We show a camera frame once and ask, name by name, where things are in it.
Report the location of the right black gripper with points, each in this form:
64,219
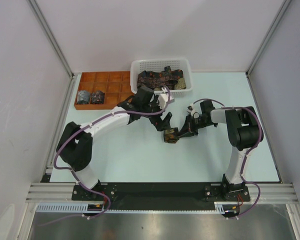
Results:
188,125

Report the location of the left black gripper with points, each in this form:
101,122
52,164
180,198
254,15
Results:
161,125

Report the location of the orange green patterned tie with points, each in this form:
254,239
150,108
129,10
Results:
171,136

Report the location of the dark red tie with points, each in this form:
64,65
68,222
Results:
97,97

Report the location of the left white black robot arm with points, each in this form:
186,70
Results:
75,146

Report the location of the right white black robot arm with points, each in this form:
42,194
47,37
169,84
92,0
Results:
244,133

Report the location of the olive gold tie in basket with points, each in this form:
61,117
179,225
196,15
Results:
181,84

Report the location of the dark patterned tie in basket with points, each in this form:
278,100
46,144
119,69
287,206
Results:
157,80

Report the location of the white plastic basket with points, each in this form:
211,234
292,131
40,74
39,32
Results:
158,65

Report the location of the rolled grey tie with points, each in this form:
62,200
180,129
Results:
83,97

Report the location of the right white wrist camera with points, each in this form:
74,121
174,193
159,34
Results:
191,110

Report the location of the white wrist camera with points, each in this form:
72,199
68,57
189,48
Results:
191,110
164,99

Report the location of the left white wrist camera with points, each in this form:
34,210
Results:
164,99

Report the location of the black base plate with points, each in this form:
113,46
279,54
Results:
162,196

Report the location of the white slotted cable duct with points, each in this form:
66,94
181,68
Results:
86,208

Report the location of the aluminium frame rail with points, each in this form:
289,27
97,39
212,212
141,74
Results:
39,15

